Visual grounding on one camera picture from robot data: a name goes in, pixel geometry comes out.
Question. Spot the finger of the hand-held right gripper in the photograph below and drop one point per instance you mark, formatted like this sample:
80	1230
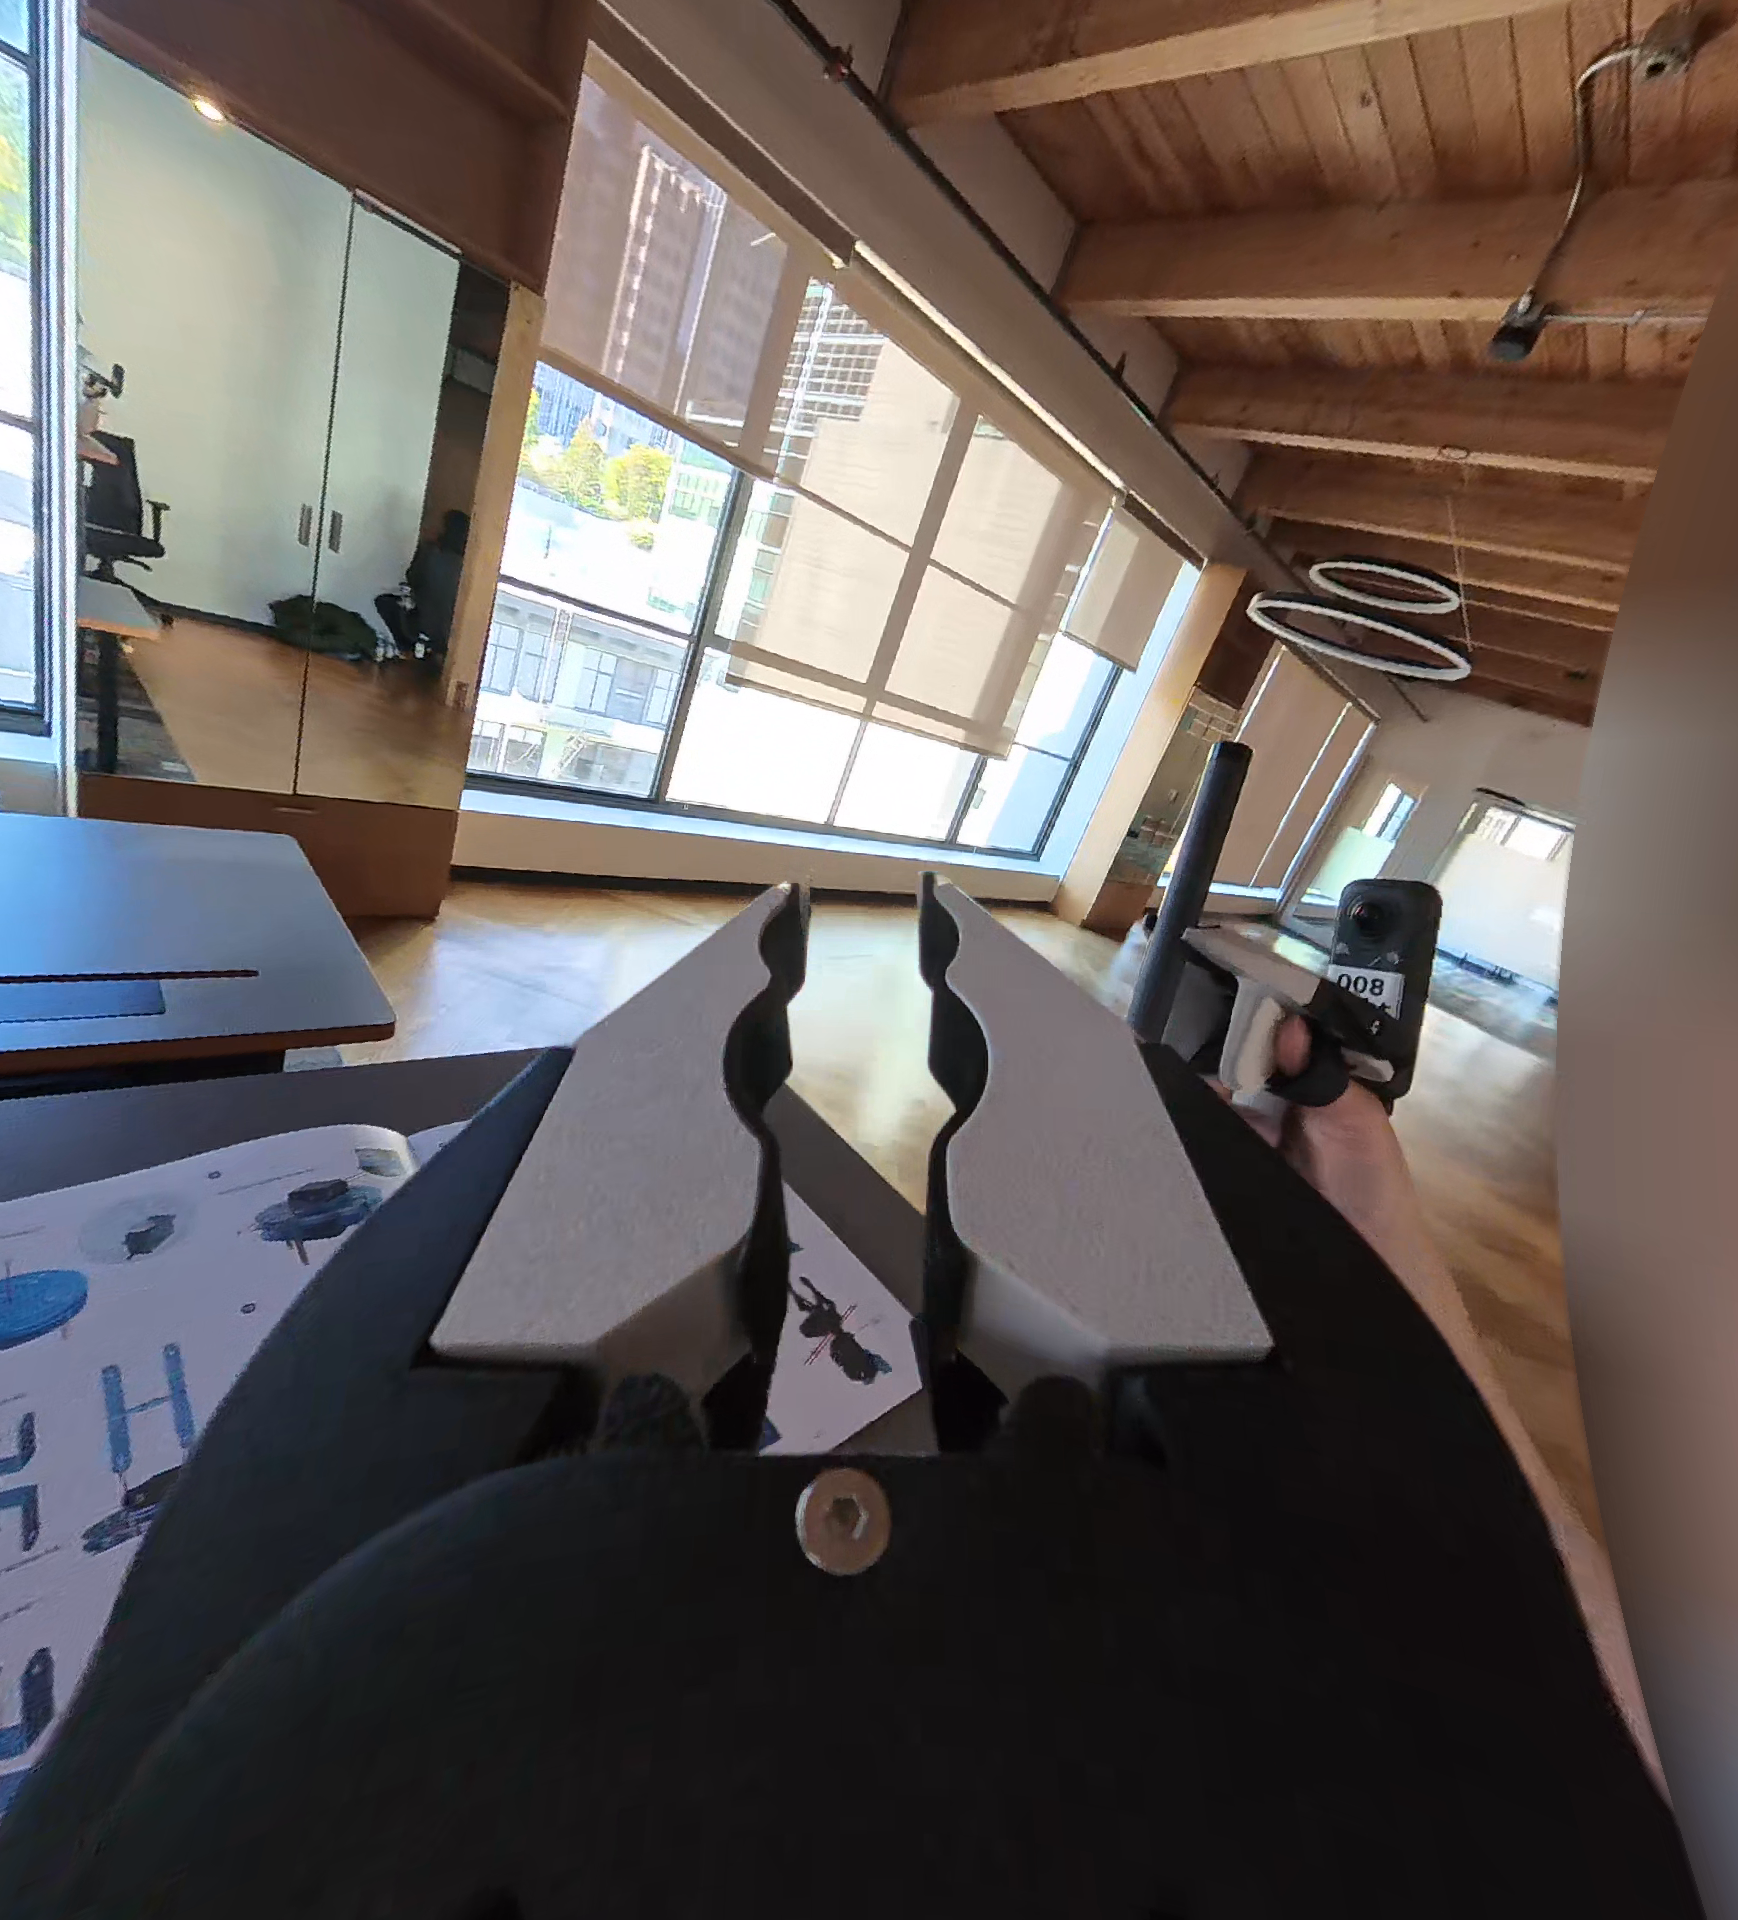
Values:
1243	948

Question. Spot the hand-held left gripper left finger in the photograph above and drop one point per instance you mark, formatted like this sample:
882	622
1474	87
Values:
615	1187

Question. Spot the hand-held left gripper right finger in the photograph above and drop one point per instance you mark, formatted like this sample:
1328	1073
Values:
1094	1187

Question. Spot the dark grey electric screwdriver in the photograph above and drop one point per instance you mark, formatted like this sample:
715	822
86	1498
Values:
1191	900

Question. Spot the person's right forearm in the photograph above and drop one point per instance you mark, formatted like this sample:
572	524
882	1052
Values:
1469	1319

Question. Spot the dark grey desk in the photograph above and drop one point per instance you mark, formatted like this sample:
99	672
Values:
132	1110

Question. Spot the black wood-edged desk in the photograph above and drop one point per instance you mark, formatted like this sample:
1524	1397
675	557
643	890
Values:
89	900

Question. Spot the person's right hand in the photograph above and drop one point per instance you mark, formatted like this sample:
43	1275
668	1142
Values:
1334	1149

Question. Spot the narrow beige roller blind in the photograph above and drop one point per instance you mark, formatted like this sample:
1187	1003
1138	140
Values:
1124	592

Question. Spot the wide beige roller blind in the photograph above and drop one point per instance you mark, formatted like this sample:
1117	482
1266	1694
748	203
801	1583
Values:
657	270
929	569

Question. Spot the white blue-printed instruction sheet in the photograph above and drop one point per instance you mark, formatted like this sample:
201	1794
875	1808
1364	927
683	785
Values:
60	1395

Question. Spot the metal ceiling conduit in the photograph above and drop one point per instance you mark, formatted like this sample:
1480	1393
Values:
1572	195

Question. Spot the black office chair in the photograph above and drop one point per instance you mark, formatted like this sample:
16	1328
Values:
118	511

